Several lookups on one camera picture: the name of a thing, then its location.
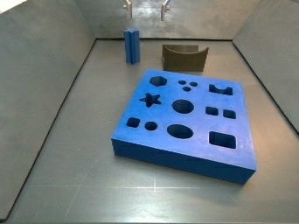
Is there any dark curved holder stand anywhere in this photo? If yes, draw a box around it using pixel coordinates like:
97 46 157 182
163 45 210 72

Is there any blue star-shaped peg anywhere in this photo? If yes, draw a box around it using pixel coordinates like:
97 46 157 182
125 28 141 64

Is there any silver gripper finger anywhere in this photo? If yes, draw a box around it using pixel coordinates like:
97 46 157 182
162 0 173 21
125 0 133 20

